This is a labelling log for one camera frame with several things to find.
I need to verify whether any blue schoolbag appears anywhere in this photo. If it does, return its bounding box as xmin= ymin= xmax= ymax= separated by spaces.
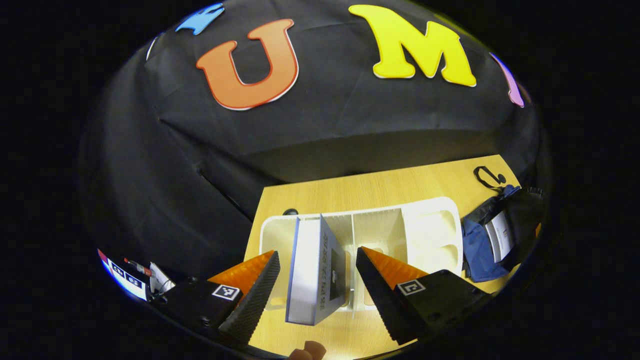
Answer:
xmin=461 ymin=166 xmax=546 ymax=283

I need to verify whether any computer monitor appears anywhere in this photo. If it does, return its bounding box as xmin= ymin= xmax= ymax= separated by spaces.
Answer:
xmin=97 ymin=249 xmax=151 ymax=302

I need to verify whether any white plastic bookshelf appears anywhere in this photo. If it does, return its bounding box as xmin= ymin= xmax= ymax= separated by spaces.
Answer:
xmin=259 ymin=196 xmax=463 ymax=312

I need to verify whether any grey-blue book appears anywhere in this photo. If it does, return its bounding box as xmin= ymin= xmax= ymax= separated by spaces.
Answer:
xmin=285 ymin=215 xmax=347 ymax=326

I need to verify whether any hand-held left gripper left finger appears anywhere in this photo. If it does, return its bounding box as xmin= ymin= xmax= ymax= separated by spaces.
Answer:
xmin=152 ymin=250 xmax=281 ymax=346

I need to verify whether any white book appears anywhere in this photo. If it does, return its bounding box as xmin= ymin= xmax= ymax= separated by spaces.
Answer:
xmin=485 ymin=211 xmax=516 ymax=263

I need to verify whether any black backdrop cloth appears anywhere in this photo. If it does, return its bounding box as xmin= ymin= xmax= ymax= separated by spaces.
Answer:
xmin=77 ymin=0 xmax=548 ymax=286

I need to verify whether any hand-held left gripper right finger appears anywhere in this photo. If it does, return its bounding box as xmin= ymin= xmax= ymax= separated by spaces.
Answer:
xmin=356 ymin=246 xmax=493 ymax=346

